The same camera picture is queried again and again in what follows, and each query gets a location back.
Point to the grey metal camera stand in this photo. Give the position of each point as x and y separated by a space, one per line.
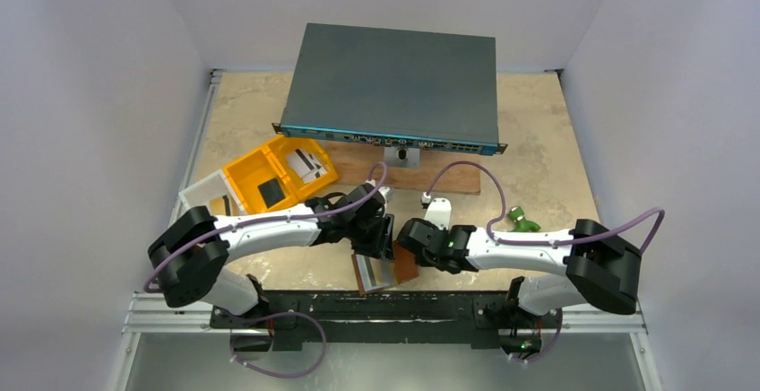
402 157

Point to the grey blue network switch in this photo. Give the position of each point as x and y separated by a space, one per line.
394 88

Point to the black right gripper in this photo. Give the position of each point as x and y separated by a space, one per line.
410 240

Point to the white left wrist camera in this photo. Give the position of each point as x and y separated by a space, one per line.
384 191

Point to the aluminium frame rail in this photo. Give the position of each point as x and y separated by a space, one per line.
187 179

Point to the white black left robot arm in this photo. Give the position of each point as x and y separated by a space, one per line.
190 257

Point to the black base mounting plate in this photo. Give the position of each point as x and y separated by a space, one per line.
480 319

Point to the black card in bin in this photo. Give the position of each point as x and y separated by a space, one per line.
271 192

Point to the yellow plastic bin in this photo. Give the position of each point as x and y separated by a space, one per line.
268 161

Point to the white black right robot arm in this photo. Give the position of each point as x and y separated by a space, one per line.
585 264

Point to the brown leather card holder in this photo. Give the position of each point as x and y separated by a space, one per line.
374 275

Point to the white cards in bin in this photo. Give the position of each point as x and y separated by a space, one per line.
306 166

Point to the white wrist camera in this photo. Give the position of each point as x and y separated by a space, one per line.
438 210
384 191

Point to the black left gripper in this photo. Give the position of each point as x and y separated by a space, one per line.
383 236

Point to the green toy figure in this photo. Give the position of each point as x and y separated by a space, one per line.
521 223

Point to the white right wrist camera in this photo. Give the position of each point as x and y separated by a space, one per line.
438 210

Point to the white plastic bin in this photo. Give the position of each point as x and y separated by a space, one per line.
215 192

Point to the brown wooden board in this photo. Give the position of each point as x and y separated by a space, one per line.
354 161

